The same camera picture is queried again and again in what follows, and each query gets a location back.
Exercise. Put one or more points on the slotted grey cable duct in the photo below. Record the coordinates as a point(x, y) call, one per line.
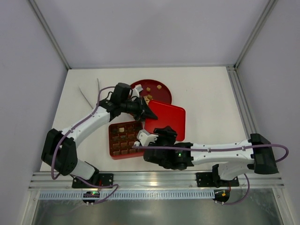
point(127, 195)

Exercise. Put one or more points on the left aluminium frame post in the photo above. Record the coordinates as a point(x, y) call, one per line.
point(39, 15)

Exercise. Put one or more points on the round red tray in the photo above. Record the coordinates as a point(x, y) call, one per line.
point(162, 95)

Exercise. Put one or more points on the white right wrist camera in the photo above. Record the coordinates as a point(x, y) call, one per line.
point(144, 138)

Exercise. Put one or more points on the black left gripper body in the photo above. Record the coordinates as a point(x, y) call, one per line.
point(142, 108)

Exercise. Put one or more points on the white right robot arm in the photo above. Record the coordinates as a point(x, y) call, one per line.
point(253, 155)

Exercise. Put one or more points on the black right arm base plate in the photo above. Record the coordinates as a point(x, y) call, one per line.
point(209, 180)

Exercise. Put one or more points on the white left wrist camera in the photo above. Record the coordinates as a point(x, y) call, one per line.
point(138, 88)

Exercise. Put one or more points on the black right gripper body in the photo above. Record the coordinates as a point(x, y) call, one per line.
point(168, 132)

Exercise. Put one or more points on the aluminium frame post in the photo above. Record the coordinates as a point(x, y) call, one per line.
point(39, 15)
point(262, 19)

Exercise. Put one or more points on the right aluminium frame post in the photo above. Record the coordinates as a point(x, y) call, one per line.
point(262, 19)

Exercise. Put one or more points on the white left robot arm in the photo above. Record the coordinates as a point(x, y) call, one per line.
point(60, 148)

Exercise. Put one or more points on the square red box lid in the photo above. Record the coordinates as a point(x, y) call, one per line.
point(168, 115)

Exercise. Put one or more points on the aluminium front rail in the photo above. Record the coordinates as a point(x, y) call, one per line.
point(152, 180)

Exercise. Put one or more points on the right side aluminium rail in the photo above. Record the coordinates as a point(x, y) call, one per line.
point(246, 115)

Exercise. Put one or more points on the aluminium rail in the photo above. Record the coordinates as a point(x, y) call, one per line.
point(246, 115)
point(152, 180)

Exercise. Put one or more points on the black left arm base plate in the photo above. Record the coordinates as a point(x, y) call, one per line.
point(100, 180)

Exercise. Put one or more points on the square red chocolate box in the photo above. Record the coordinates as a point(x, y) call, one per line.
point(120, 143)

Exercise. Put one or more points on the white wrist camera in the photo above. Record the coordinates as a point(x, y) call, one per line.
point(144, 138)
point(138, 88)

